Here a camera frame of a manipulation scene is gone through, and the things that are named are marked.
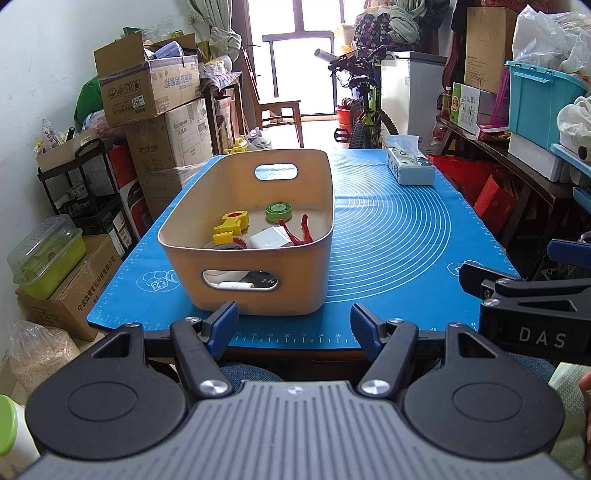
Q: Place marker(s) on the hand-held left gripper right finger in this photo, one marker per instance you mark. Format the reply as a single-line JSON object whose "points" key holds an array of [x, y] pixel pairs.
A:
{"points": [[364, 330]]}

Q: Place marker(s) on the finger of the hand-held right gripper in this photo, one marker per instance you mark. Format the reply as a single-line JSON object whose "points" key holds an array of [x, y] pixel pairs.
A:
{"points": [[475, 277], [568, 251]]}

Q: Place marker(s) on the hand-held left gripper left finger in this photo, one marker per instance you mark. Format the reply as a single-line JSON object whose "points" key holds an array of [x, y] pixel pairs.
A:
{"points": [[224, 325]]}

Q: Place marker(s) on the black remote control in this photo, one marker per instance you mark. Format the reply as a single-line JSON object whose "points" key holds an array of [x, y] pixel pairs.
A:
{"points": [[263, 281]]}

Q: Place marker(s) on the tape roll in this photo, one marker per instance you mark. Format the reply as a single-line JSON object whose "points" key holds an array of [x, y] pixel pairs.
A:
{"points": [[226, 245]]}

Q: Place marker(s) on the beige plastic basket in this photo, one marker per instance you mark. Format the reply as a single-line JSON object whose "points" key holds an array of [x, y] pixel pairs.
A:
{"points": [[300, 277]]}

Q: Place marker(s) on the white charger plug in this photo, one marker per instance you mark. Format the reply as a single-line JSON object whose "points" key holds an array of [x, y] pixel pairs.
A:
{"points": [[268, 237]]}

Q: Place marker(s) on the yellow plastic toy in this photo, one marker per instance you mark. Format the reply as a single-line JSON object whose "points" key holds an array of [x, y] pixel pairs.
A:
{"points": [[228, 226]]}

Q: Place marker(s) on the green round tin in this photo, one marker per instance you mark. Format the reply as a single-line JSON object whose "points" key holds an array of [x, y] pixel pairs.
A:
{"points": [[278, 211]]}

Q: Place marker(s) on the person's right hand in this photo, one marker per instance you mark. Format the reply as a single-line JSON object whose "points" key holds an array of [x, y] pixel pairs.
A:
{"points": [[586, 382]]}

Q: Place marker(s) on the light green cloth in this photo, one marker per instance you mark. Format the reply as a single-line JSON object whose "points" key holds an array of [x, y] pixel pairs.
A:
{"points": [[568, 415]]}

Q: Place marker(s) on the blue silicone mat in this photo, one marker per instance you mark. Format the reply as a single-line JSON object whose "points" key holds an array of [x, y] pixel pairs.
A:
{"points": [[392, 240]]}

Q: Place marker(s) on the light blue shelf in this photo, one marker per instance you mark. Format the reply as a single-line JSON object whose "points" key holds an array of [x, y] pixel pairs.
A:
{"points": [[572, 154]]}

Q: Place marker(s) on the red paper bag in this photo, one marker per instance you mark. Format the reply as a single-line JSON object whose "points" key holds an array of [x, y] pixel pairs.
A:
{"points": [[466, 180]]}

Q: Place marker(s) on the white foam box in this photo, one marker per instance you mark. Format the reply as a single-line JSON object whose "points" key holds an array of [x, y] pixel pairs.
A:
{"points": [[535, 157]]}

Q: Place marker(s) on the tissue box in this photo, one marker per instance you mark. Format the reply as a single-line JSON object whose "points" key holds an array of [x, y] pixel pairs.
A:
{"points": [[411, 168]]}

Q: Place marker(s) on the white cloth bundle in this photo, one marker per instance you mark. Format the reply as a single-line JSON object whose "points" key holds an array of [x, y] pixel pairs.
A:
{"points": [[575, 124]]}

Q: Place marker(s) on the dark wooden bench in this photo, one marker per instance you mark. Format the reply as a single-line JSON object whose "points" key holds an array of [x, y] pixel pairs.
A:
{"points": [[489, 145]]}

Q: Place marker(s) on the red white appliance box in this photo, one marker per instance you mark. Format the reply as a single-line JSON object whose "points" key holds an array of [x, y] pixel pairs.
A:
{"points": [[136, 212]]}

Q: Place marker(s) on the teal storage bin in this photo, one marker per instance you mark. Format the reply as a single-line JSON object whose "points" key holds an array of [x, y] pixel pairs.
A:
{"points": [[535, 106]]}

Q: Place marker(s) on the taped brown cardboard box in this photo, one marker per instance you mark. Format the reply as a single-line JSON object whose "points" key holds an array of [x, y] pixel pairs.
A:
{"points": [[69, 300]]}

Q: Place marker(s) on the pink plastic item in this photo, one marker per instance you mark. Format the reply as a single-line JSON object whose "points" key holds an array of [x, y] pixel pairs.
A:
{"points": [[501, 101]]}

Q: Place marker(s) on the green white carton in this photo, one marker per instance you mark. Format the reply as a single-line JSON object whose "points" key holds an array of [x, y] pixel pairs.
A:
{"points": [[471, 108]]}

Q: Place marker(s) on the oil bottle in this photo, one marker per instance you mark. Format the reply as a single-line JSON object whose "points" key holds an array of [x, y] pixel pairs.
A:
{"points": [[446, 104]]}

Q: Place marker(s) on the yellow plastic jug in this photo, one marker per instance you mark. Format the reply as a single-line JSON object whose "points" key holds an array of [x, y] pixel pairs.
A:
{"points": [[235, 146]]}

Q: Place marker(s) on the green container clear lid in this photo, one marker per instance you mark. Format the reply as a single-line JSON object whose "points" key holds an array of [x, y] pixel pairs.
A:
{"points": [[51, 267]]}

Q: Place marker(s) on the clear bag of grain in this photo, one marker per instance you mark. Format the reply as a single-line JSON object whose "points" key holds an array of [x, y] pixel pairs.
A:
{"points": [[41, 360]]}

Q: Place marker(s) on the small white plastic bag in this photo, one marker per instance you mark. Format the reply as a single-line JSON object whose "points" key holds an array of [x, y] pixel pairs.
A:
{"points": [[258, 138]]}

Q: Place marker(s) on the green black bicycle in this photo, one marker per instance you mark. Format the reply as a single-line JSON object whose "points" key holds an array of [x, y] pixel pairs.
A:
{"points": [[364, 120]]}

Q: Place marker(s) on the white chest freezer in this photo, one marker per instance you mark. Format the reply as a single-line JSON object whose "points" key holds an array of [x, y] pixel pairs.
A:
{"points": [[415, 92]]}

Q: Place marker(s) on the large white brown cardboard box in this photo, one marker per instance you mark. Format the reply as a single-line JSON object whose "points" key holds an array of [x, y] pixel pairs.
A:
{"points": [[171, 134]]}

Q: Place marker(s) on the red plastic bucket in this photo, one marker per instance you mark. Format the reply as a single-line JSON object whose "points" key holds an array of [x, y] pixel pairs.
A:
{"points": [[346, 120]]}

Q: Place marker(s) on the large white plastic bag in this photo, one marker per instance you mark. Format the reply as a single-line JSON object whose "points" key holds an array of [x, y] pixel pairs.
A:
{"points": [[545, 41]]}

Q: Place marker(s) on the tall brown cardboard box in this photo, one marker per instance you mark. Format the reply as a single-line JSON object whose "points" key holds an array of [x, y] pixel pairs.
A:
{"points": [[489, 50]]}

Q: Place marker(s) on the wooden chair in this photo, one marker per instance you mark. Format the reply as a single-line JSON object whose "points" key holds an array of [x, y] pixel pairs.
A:
{"points": [[281, 108]]}

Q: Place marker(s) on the black utility cart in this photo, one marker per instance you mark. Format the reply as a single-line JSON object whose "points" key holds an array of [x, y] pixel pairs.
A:
{"points": [[87, 141]]}

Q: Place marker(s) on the cardboard box with bottles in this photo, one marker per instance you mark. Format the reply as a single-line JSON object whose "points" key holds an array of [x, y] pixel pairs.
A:
{"points": [[64, 152]]}

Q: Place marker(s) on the white bottle green cap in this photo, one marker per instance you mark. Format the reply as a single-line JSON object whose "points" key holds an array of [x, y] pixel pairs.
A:
{"points": [[14, 438]]}

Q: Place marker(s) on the wooden side table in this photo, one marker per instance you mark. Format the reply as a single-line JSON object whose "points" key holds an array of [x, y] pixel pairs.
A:
{"points": [[226, 83]]}

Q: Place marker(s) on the open printed cardboard box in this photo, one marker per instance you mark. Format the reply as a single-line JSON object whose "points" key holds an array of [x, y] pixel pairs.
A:
{"points": [[143, 92]]}

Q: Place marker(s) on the green plastic bag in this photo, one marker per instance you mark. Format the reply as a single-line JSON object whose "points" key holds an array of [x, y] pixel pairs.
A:
{"points": [[87, 99]]}

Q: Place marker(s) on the grey green cloth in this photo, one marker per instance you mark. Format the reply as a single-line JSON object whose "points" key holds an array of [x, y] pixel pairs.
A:
{"points": [[404, 21]]}

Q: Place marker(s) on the curtain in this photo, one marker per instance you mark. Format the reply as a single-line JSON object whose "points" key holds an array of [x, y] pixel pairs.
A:
{"points": [[217, 23]]}

